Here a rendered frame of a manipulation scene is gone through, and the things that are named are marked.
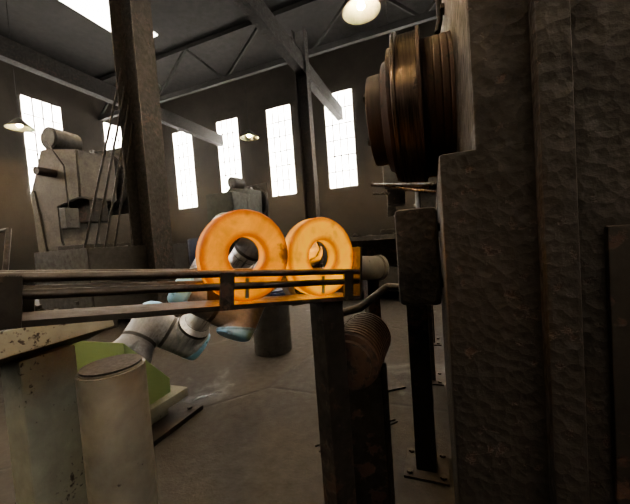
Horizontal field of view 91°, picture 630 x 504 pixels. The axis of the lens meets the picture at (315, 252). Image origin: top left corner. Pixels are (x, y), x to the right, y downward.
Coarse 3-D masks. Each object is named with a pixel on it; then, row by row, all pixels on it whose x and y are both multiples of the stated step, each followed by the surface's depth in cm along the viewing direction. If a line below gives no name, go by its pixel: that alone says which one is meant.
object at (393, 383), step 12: (360, 240) 167; (372, 240) 141; (384, 240) 142; (372, 252) 141; (384, 252) 142; (396, 252) 144; (396, 264) 147; (372, 288) 150; (372, 312) 150; (396, 384) 150
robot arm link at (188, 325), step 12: (240, 240) 128; (240, 252) 130; (252, 252) 130; (240, 264) 131; (252, 264) 135; (180, 324) 140; (192, 324) 139; (204, 324) 141; (168, 336) 138; (180, 336) 139; (192, 336) 139; (204, 336) 143; (168, 348) 140; (180, 348) 141; (192, 348) 142; (204, 348) 145
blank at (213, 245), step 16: (208, 224) 51; (224, 224) 50; (240, 224) 52; (256, 224) 53; (272, 224) 55; (208, 240) 49; (224, 240) 50; (256, 240) 54; (272, 240) 55; (208, 256) 49; (224, 256) 50; (272, 256) 55; (272, 288) 55
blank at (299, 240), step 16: (304, 224) 59; (320, 224) 61; (336, 224) 63; (288, 240) 58; (304, 240) 58; (320, 240) 61; (336, 240) 63; (288, 256) 57; (304, 256) 58; (336, 256) 63; (352, 256) 65; (304, 288) 58; (320, 288) 60; (336, 288) 63
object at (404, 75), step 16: (400, 48) 80; (400, 64) 79; (400, 80) 78; (416, 80) 77; (400, 96) 79; (416, 96) 77; (400, 112) 80; (416, 112) 78; (400, 128) 81; (416, 128) 80; (400, 144) 84; (416, 144) 82; (400, 160) 86; (416, 160) 86; (416, 176) 92
